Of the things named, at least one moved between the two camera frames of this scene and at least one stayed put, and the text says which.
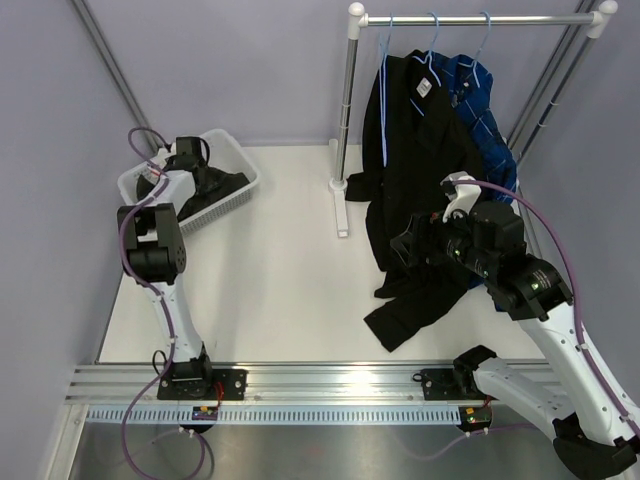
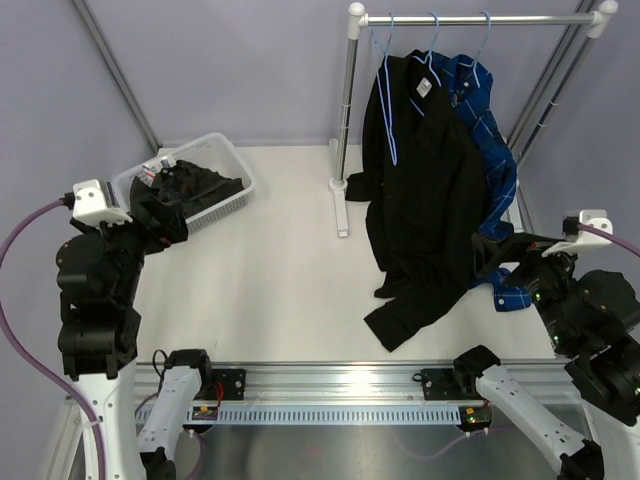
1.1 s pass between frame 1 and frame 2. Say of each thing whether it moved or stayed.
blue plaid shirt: stayed
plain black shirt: stayed
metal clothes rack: stayed
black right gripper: moved
